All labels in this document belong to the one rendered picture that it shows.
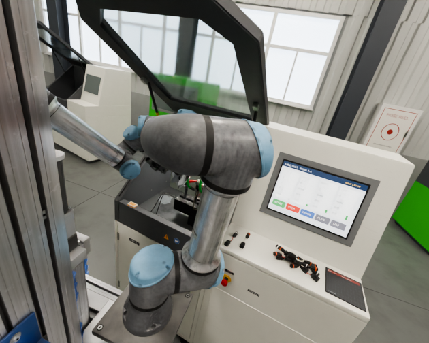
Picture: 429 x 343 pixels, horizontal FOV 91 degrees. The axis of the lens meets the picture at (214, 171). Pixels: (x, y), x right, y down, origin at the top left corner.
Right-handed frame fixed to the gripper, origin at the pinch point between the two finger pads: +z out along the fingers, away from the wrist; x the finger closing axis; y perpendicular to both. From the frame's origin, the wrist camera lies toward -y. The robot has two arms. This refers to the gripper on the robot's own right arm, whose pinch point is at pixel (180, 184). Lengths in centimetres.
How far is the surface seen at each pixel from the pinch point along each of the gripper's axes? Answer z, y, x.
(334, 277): 26, -17, 80
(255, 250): 27, -11, 42
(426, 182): 39, -329, 237
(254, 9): -180, -403, -119
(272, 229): 21, -26, 47
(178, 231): 30.3, -3.0, 1.1
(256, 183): 0.3, -31.5, 30.0
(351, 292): 26, -12, 87
